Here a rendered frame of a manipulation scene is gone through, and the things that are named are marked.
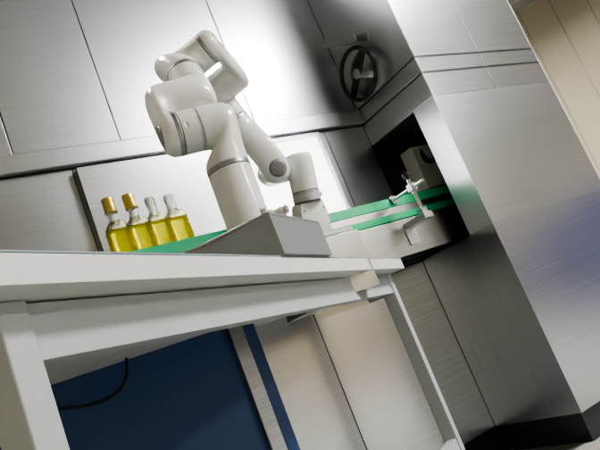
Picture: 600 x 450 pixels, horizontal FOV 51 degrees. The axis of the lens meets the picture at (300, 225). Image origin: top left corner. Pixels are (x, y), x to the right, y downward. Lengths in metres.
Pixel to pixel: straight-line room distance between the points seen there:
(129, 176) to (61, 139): 0.23
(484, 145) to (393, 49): 0.48
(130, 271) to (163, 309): 0.12
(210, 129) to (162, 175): 0.69
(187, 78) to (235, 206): 0.34
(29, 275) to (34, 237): 1.26
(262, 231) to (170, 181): 0.90
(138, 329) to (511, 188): 1.75
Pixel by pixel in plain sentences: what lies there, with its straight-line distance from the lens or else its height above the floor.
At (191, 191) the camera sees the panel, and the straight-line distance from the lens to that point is 2.03.
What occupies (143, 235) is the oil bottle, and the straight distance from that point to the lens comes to 1.76.
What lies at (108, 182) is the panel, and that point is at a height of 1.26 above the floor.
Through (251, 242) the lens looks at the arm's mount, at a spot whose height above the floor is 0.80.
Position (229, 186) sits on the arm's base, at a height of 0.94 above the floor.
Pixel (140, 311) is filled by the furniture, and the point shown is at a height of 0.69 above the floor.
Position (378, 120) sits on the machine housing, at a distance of 2.50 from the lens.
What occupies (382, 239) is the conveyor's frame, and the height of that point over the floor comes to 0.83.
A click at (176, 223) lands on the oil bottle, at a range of 1.80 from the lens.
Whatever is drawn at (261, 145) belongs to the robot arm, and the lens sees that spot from 1.63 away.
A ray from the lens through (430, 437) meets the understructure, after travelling 2.28.
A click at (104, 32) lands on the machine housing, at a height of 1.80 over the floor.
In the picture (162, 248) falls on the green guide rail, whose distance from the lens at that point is 1.64.
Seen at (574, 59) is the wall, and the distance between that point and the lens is 5.11.
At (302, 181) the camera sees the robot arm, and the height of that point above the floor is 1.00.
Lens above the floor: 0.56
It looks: 12 degrees up
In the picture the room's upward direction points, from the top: 22 degrees counter-clockwise
